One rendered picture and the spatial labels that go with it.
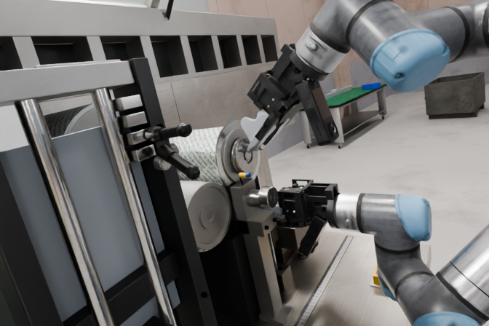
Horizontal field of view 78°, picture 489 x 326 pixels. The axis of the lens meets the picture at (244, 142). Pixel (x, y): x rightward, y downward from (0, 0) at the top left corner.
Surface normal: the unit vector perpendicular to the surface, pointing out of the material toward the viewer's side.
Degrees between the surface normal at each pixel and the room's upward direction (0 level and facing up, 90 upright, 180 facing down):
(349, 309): 0
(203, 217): 90
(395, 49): 67
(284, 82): 90
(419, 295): 38
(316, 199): 90
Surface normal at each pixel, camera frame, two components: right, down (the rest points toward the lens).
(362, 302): -0.20, -0.96
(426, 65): 0.34, 0.76
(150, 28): 0.80, -0.04
